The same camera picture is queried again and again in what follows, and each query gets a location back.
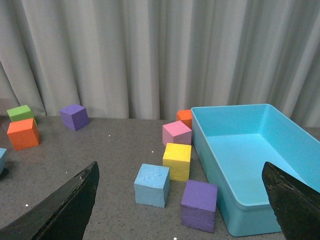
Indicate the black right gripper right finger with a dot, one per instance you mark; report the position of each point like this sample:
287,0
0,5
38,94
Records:
295,204

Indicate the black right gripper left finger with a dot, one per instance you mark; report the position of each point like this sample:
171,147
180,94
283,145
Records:
63,215

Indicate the light blue foam cube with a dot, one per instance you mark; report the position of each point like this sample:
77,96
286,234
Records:
3,154
152,185

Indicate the light blue plastic bin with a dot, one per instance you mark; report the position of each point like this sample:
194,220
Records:
233,143

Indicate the orange foam cube left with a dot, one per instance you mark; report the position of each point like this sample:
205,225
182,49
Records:
23,134

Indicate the purple foam cube near bin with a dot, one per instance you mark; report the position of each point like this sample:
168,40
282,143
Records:
198,205

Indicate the purple foam cube far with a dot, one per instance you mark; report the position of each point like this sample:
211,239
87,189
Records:
74,117

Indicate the green foam cube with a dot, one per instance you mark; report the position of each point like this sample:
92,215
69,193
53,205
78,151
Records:
21,114

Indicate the yellow foam cube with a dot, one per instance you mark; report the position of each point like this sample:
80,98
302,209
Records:
177,157

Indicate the pink foam cube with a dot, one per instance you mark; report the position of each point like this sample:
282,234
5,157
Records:
176,132

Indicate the orange foam cube by bin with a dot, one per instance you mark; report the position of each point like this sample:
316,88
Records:
185,116

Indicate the grey curtain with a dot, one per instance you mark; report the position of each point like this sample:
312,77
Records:
147,59

